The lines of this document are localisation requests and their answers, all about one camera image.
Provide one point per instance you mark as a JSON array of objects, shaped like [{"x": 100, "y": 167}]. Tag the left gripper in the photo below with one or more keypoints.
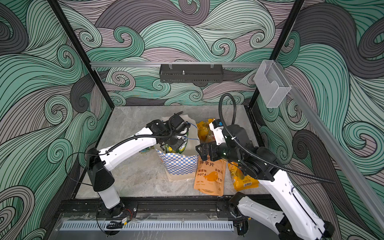
[{"x": 180, "y": 142}]

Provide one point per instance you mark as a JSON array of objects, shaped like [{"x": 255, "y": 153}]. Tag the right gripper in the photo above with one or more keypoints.
[{"x": 206, "y": 154}]

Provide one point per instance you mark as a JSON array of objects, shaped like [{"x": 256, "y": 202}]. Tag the gold snack bag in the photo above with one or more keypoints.
[{"x": 205, "y": 134}]

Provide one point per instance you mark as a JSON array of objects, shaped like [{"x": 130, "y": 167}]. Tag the orange potato chips bag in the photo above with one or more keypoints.
[{"x": 210, "y": 177}]

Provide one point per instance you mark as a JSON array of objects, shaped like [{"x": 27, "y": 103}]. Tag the blue checkered paper bag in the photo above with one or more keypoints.
[{"x": 183, "y": 164}]

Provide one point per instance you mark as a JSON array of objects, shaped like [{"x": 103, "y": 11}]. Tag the yellow snack bag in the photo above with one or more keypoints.
[{"x": 239, "y": 180}]

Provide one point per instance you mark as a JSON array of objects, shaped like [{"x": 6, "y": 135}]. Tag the green white snack bag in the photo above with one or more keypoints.
[{"x": 146, "y": 150}]

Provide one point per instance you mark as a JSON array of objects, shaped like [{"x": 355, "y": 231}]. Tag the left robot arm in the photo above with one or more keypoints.
[{"x": 100, "y": 163}]

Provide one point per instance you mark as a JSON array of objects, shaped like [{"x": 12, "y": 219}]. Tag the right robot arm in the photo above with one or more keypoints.
[{"x": 295, "y": 220}]

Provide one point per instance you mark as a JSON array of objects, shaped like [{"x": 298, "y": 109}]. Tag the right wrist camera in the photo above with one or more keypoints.
[{"x": 216, "y": 126}]

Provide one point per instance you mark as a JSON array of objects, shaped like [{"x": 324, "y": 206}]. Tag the black perforated wall tray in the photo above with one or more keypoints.
[{"x": 196, "y": 74}]

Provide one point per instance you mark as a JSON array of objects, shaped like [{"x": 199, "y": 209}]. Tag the clear plastic wall holder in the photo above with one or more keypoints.
[{"x": 272, "y": 83}]

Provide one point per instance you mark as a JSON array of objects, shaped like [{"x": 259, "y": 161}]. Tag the back aluminium rail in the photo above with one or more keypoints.
[{"x": 138, "y": 64}]

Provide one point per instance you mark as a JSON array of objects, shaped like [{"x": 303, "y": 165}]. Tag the aluminium rail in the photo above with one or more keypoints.
[
  {"x": 306, "y": 99},
  {"x": 138, "y": 64}
]

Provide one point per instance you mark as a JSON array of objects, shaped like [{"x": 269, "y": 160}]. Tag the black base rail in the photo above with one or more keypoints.
[{"x": 136, "y": 207}]

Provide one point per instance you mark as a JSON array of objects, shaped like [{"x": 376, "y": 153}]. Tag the white slotted cable duct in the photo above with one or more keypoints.
[{"x": 155, "y": 225}]

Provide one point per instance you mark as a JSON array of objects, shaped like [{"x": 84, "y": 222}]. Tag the right aluminium rail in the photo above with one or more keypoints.
[{"x": 306, "y": 99}]

